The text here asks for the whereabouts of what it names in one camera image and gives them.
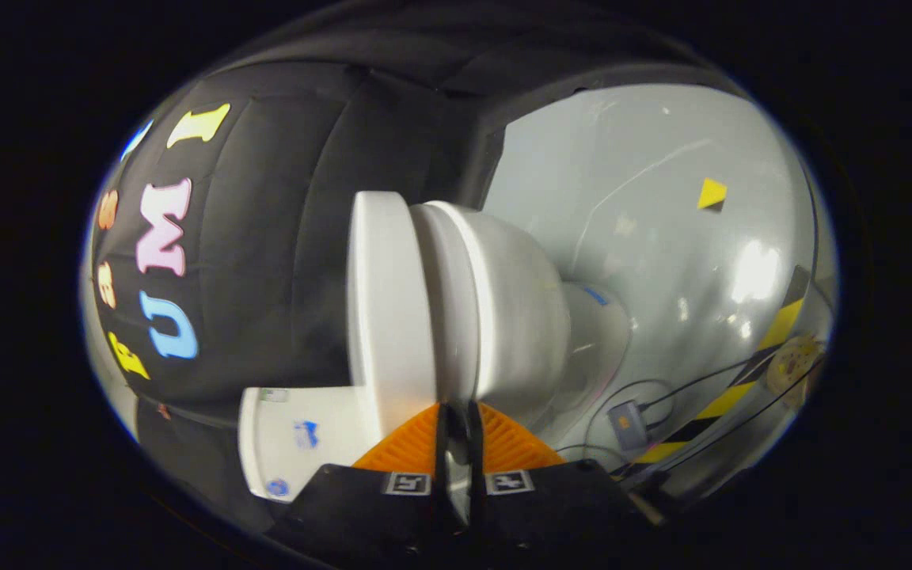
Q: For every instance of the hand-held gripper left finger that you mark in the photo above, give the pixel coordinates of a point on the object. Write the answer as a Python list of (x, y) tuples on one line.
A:
[(446, 475)]

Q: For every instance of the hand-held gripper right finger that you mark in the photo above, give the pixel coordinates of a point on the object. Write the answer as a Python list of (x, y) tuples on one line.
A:
[(475, 475)]

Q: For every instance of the white toilet lid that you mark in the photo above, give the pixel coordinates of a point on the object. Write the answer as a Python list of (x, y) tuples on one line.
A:
[(393, 301)]

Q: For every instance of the white toilet bowl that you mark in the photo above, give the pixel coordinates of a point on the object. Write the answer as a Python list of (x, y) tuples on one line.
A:
[(527, 317)]

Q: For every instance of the small grey box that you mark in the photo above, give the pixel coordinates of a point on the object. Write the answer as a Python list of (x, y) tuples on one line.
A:
[(627, 426)]

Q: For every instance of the yellow black hazard tape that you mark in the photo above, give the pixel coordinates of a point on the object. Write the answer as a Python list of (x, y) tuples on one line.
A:
[(741, 380)]

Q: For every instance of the black backdrop cloth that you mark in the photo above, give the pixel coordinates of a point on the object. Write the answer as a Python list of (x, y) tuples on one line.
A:
[(282, 237)]

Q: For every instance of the copper clip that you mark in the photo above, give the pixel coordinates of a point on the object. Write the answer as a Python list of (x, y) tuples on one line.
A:
[(164, 412)]

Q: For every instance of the beige round roll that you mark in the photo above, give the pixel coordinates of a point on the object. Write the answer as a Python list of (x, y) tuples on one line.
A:
[(793, 364)]

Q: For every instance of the yellow triangle floor sticker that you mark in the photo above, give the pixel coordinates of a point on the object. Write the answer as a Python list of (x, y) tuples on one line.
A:
[(711, 193)]

